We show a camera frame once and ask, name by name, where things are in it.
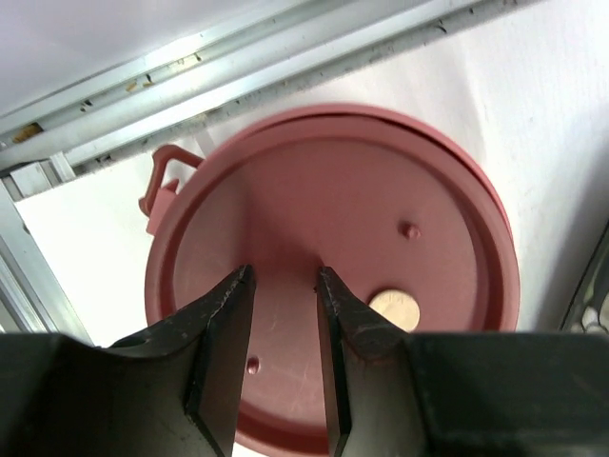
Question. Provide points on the aluminium front rail frame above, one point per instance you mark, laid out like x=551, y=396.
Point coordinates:
x=233, y=66

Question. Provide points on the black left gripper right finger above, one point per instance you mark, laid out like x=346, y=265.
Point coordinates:
x=391, y=393

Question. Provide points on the pink lunch bowl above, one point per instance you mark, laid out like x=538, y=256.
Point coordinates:
x=159, y=195

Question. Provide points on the dark red round lid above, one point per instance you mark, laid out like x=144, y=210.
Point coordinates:
x=382, y=205

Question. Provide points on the black floral rectangular plate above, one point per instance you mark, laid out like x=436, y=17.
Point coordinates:
x=588, y=310

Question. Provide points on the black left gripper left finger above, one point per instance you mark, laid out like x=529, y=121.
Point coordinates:
x=172, y=389

